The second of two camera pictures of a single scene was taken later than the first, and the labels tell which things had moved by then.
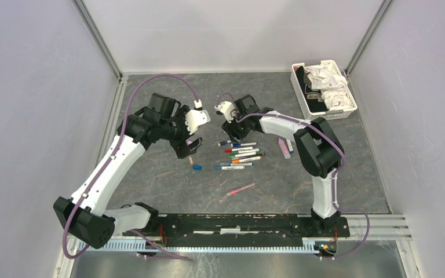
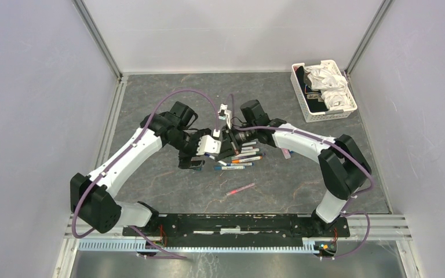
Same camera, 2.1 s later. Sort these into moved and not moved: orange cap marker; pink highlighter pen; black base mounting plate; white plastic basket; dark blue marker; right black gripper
Moved: dark blue marker; right black gripper
Not moved: pink highlighter pen; black base mounting plate; orange cap marker; white plastic basket
